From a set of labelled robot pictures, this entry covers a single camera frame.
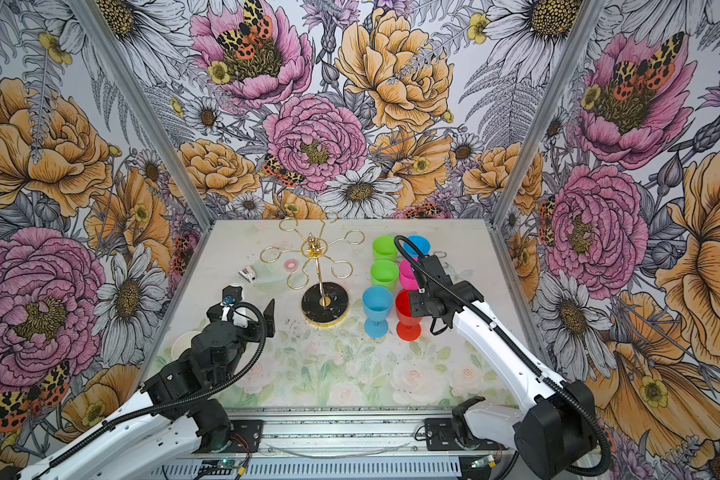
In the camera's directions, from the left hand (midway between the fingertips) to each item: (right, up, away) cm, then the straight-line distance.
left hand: (253, 308), depth 74 cm
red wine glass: (+40, -10, +18) cm, 45 cm away
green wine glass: (+33, +15, +25) cm, 44 cm away
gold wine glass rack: (+15, -3, +22) cm, 27 cm away
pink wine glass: (+39, +7, +12) cm, 41 cm away
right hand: (+43, -2, +7) cm, 44 cm away
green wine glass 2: (+33, +7, +18) cm, 38 cm away
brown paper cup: (-21, -11, +7) cm, 25 cm away
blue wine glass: (+31, -1, +12) cm, 33 cm away
